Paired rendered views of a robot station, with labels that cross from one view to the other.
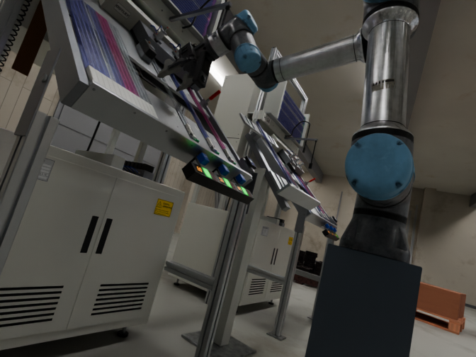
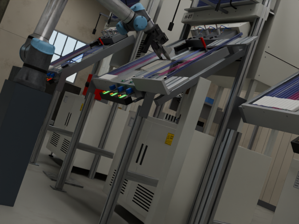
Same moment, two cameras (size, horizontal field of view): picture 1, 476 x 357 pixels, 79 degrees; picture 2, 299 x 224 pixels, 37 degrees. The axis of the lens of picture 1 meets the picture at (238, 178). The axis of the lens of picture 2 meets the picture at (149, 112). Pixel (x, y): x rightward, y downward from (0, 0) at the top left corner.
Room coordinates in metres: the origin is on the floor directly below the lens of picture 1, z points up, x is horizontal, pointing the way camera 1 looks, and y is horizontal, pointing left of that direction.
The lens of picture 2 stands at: (2.18, -1.96, 0.56)
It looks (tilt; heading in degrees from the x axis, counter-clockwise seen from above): 2 degrees up; 118
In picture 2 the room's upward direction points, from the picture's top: 19 degrees clockwise
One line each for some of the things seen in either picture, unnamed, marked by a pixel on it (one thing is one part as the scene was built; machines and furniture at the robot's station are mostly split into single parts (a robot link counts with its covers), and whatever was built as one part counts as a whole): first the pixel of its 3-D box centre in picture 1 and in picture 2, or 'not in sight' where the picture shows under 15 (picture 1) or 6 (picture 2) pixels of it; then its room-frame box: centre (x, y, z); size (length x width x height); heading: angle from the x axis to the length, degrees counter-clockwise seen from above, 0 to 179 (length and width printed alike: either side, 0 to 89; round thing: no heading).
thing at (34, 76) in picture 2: (375, 234); (32, 77); (0.68, -0.35, 0.60); 0.15 x 0.15 x 0.10
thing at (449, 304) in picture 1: (409, 295); not in sight; (4.03, -2.67, 0.22); 1.26 x 0.91 x 0.44; 52
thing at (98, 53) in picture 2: not in sight; (93, 95); (-0.13, 1.32, 0.66); 1.01 x 0.73 x 1.31; 56
